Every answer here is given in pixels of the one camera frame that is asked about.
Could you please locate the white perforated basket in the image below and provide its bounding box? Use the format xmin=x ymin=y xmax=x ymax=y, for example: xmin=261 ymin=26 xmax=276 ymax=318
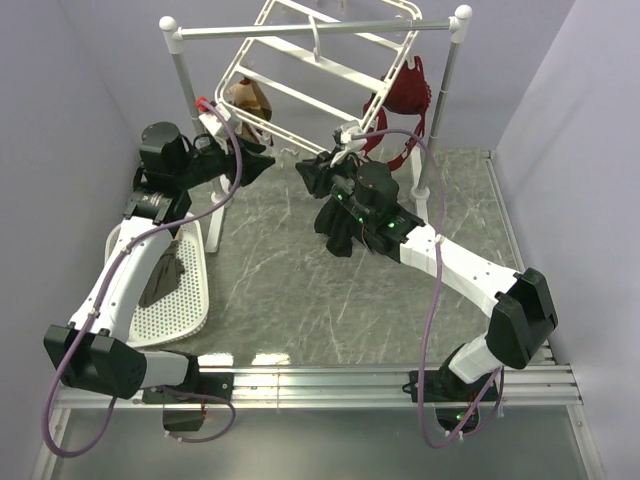
xmin=83 ymin=216 xmax=209 ymax=349

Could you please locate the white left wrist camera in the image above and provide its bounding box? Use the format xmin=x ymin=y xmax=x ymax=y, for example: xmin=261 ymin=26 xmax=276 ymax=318
xmin=195 ymin=97 xmax=241 ymax=144

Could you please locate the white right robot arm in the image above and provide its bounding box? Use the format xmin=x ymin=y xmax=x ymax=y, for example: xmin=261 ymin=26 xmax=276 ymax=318
xmin=295 ymin=152 xmax=558 ymax=402

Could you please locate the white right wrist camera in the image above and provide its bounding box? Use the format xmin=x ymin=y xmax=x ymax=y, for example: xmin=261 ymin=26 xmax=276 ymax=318
xmin=331 ymin=121 xmax=366 ymax=167

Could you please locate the white clip hanger frame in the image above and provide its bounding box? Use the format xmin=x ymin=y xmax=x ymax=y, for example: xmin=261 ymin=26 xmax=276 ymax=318
xmin=224 ymin=1 xmax=395 ymax=151

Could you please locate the black striped underwear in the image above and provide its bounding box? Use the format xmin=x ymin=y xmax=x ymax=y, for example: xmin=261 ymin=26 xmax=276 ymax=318
xmin=314 ymin=196 xmax=365 ymax=258

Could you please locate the dark grey garment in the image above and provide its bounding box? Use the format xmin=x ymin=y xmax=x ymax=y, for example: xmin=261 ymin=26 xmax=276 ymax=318
xmin=138 ymin=240 xmax=185 ymax=308

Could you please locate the beige brown sock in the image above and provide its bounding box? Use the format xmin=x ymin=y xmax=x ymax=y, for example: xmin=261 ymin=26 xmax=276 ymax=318
xmin=225 ymin=77 xmax=273 ymax=146

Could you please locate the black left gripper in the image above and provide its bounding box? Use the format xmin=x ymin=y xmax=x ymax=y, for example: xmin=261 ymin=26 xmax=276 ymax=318
xmin=175 ymin=131 xmax=276 ymax=189

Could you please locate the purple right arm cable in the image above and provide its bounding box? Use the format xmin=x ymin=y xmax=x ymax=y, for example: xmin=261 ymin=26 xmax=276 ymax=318
xmin=349 ymin=128 xmax=506 ymax=449

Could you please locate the white drying rack stand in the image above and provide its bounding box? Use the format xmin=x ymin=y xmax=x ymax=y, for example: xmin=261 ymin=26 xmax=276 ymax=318
xmin=156 ymin=3 xmax=474 ymax=253

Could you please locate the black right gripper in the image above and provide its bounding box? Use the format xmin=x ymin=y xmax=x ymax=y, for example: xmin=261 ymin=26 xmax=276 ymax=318
xmin=296 ymin=148 xmax=375 ymax=227

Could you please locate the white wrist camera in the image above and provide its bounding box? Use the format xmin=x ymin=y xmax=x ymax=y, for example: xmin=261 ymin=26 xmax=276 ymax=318
xmin=195 ymin=97 xmax=241 ymax=144
xmin=331 ymin=121 xmax=366 ymax=167

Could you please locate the aluminium mounting rail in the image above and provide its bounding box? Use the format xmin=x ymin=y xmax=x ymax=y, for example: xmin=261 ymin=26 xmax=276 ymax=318
xmin=54 ymin=363 xmax=585 ymax=411

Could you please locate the red lace bra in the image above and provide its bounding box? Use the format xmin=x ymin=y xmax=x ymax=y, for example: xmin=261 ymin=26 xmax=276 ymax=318
xmin=361 ymin=55 xmax=432 ymax=171

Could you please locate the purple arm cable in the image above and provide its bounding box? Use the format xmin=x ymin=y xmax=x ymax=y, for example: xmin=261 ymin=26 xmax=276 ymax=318
xmin=349 ymin=128 xmax=506 ymax=449
xmin=43 ymin=102 xmax=246 ymax=459

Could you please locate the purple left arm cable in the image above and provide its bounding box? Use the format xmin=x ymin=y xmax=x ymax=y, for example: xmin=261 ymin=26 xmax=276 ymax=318
xmin=43 ymin=102 xmax=246 ymax=459

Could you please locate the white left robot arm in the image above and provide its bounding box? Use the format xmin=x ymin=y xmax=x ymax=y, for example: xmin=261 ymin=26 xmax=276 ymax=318
xmin=44 ymin=122 xmax=275 ymax=402

